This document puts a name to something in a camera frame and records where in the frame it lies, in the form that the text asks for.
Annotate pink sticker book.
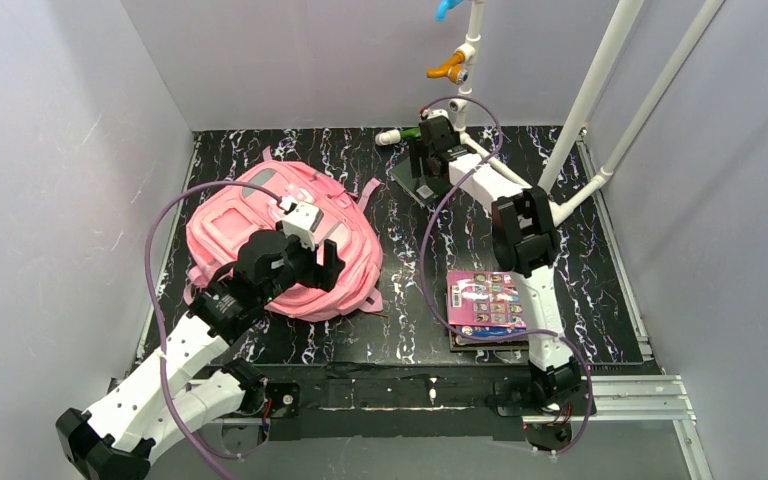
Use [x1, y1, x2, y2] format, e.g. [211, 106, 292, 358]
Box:
[446, 270, 527, 329]

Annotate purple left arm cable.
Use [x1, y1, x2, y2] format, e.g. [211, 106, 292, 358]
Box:
[144, 180, 293, 480]

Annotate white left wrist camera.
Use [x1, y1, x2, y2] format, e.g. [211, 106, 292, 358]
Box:
[278, 196, 324, 251]

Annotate green white pipe fitting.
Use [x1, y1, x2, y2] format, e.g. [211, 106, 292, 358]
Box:
[374, 127, 421, 146]

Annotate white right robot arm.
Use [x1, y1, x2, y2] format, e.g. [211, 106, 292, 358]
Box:
[410, 116, 582, 404]

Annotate dark green notebook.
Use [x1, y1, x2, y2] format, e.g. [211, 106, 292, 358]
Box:
[390, 156, 452, 208]

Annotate white pvc pipe frame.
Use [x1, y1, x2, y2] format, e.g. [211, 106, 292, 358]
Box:
[448, 0, 728, 228]

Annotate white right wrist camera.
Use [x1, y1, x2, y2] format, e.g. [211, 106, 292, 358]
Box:
[420, 108, 449, 121]

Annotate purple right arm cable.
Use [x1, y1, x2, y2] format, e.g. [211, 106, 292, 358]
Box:
[418, 96, 594, 458]

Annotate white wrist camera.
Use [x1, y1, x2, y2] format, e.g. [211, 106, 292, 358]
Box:
[420, 108, 449, 121]
[278, 196, 324, 251]

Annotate orange tap handle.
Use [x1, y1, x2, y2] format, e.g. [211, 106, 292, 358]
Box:
[426, 51, 468, 85]

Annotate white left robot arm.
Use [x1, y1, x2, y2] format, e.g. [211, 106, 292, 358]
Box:
[55, 230, 345, 479]

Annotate stacked grey books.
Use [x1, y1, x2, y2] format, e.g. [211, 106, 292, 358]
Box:
[449, 325, 529, 351]

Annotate aluminium rail frame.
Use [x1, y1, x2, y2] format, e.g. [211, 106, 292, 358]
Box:
[85, 135, 715, 480]

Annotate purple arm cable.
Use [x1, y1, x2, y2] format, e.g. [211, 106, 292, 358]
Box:
[418, 96, 594, 458]
[144, 180, 293, 480]

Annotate pink student backpack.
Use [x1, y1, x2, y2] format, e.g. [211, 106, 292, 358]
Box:
[185, 149, 383, 322]

